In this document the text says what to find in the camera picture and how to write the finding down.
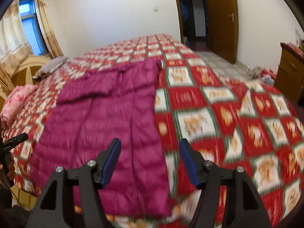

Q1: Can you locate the red patchwork bed quilt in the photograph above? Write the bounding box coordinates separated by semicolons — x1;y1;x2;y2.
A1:
1;34;304;228

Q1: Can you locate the pile of clothes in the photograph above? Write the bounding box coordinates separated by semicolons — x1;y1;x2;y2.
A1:
249;66;277;86

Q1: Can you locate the wall poster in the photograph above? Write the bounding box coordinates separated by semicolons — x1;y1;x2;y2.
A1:
294;28;304;46

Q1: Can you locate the striped grey pillow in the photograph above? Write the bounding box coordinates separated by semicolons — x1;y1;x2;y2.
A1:
32;56;70;79

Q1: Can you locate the magenta puffer jacket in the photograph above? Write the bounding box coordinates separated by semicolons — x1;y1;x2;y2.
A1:
30;59;172;216

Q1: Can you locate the cream wooden headboard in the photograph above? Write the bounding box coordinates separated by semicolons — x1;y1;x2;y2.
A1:
0;55;51;114

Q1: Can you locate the beige floral curtain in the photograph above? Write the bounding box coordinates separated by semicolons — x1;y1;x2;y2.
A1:
0;0;34;63
33;0;64;57

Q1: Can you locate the black cable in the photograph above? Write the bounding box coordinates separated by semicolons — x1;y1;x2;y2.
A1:
9;187;28;210

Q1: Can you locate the person's left hand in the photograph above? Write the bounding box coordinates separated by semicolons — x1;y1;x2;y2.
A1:
7;163;16;181

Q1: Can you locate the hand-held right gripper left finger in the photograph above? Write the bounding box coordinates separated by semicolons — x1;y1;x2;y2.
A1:
33;138;122;228

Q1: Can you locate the brown wooden door frame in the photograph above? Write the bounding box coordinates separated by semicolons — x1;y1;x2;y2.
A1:
172;0;186;44

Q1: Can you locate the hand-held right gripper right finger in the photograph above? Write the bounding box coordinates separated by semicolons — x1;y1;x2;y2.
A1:
179;138;272;228

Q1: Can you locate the pink floral folded blanket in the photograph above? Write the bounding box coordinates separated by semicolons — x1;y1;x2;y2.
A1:
0;84;38;126

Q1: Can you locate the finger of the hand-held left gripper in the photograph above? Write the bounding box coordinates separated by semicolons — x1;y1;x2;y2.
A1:
13;134;29;144

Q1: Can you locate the brown wooden cabinet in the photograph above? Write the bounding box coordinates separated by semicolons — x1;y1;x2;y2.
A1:
273;42;304;104

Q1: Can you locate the brown wooden door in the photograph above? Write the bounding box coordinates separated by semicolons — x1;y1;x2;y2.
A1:
203;0;238;64

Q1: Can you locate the blue-framed window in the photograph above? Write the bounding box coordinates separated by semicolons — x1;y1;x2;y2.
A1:
18;0;49;55

